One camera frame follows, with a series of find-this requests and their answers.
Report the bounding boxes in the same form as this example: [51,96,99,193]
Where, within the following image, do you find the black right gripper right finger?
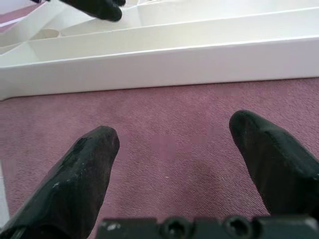
[228,110,319,217]

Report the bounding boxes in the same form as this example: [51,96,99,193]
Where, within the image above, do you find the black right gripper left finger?
[0,125,121,239]

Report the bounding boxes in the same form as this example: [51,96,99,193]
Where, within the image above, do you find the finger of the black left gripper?
[59,0,123,22]

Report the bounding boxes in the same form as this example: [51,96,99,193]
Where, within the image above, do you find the white plastic children table top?
[0,0,319,102]

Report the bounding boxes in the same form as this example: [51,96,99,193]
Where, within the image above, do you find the mauve tablecloth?
[0,4,319,239]

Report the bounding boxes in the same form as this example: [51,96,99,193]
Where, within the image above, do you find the long white cloth strap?
[0,17,29,27]

